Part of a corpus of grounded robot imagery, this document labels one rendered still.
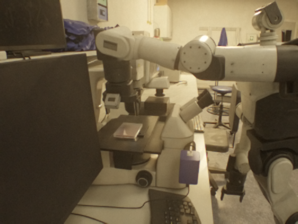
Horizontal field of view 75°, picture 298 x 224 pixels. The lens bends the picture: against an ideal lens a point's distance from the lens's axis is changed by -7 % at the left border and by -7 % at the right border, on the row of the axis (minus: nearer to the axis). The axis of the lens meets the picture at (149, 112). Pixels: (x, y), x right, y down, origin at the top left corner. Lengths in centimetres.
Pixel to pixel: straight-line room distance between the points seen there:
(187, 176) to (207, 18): 614
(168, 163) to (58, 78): 51
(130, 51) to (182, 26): 604
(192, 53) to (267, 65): 18
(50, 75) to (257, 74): 46
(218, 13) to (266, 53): 616
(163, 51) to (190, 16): 607
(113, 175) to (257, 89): 61
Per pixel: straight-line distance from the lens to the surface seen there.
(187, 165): 66
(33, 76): 41
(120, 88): 68
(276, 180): 87
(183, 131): 74
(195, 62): 52
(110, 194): 86
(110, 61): 64
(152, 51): 58
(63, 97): 48
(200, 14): 664
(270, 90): 66
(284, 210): 106
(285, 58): 55
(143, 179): 81
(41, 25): 103
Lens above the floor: 129
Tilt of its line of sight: 18 degrees down
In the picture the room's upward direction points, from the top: straight up
